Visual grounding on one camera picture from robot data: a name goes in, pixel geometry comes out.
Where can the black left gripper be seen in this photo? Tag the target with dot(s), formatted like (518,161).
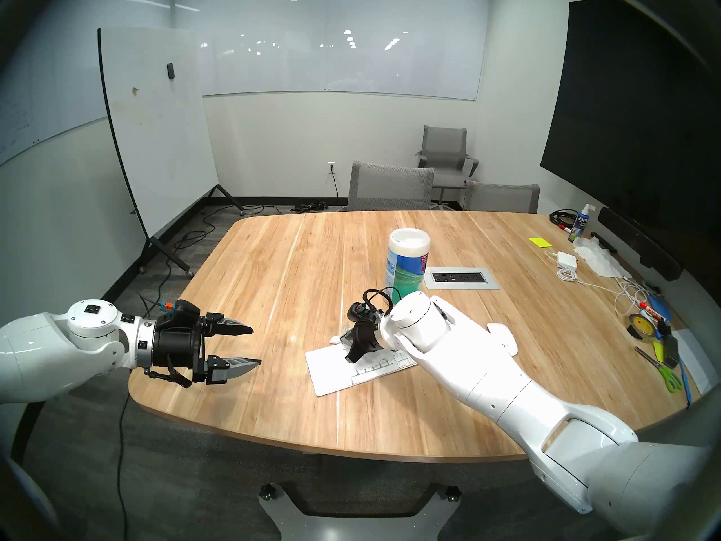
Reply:
(174,348)

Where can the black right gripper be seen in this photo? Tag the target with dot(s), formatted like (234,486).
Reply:
(369,337)

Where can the white disinfecting wipe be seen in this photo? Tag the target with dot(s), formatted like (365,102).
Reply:
(337,338)

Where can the white slim keyboard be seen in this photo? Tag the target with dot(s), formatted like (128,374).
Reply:
(332,371)

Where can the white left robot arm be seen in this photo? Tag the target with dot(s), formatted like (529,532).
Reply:
(45,348)

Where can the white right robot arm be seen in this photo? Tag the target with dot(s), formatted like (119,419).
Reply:
(507,387)

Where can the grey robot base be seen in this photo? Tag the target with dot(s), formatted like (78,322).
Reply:
(360,526)

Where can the disinfecting wipes canister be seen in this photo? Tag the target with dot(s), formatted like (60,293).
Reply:
(406,258)

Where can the silver table power outlet box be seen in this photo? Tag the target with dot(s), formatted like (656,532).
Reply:
(461,278)

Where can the white computer mouse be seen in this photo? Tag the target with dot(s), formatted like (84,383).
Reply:
(507,340)

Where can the wide grey mesh chair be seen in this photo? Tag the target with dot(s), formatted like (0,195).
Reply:
(390,187)

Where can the low grey mesh chair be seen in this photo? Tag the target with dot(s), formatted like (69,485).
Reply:
(501,199)

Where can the grey office chair with armrests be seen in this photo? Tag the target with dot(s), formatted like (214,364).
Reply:
(446,151)

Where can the yellow sticky note pad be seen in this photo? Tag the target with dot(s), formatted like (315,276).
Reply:
(541,242)

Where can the freestanding whiteboard with black stand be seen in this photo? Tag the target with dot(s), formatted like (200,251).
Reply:
(158,134)

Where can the white power adapter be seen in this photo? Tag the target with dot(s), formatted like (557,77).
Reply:
(566,259)

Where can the whiteboard cleaner spray bottle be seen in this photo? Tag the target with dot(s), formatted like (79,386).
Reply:
(580,225)

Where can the crumpled white tissue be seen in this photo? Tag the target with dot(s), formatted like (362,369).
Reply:
(602,261)

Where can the yellow tape roll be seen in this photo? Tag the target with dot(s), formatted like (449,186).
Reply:
(642,327)

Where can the red and white marker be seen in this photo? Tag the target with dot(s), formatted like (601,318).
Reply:
(648,306)

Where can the black video bar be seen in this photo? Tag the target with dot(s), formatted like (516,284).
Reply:
(639,241)

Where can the blue flat object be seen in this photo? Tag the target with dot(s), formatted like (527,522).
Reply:
(660,307)

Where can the small black box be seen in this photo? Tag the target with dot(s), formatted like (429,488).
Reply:
(670,351)

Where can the blue pen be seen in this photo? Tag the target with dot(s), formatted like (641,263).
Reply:
(686,382)

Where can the white paper sheet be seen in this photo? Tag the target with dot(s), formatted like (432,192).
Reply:
(698,359)

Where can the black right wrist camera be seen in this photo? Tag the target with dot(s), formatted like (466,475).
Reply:
(360,314)

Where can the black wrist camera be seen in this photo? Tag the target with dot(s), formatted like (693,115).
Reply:
(360,314)
(181,313)

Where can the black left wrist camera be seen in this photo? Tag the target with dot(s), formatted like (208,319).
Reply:
(181,313)

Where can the large wall glass board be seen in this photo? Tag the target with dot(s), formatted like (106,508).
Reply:
(349,61)

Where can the side wall glass board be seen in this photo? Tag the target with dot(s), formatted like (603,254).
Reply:
(39,111)

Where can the large black wall screen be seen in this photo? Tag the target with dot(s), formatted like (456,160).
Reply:
(631,123)

